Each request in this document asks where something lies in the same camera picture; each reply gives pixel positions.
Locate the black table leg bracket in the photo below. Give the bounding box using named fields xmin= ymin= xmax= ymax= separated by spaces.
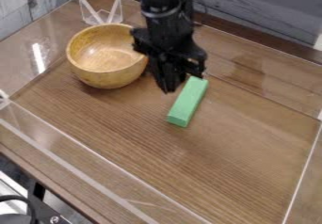
xmin=28 ymin=180 xmax=72 ymax=224

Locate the green rectangular block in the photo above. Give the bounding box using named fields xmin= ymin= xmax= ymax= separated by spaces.
xmin=166 ymin=76 xmax=209 ymax=127

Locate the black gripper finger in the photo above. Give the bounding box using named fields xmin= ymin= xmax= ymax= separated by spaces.
xmin=166 ymin=61 xmax=186 ymax=92
xmin=149 ymin=56 xmax=167 ymax=92

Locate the brown wooden bowl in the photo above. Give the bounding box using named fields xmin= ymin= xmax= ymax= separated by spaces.
xmin=66 ymin=24 xmax=147 ymax=89

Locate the black cable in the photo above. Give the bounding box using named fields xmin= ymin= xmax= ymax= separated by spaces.
xmin=0 ymin=196 xmax=42 ymax=224

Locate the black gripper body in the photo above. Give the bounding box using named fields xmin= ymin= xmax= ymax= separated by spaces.
xmin=131 ymin=9 xmax=207 ymax=79

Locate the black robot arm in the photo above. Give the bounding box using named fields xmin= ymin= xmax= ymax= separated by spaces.
xmin=131 ymin=0 xmax=207 ymax=93

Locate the clear acrylic corner bracket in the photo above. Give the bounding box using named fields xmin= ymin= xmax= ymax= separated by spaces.
xmin=78 ymin=0 xmax=123 ymax=25

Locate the clear acrylic tray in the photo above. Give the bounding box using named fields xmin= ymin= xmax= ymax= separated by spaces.
xmin=0 ymin=2 xmax=322 ymax=224

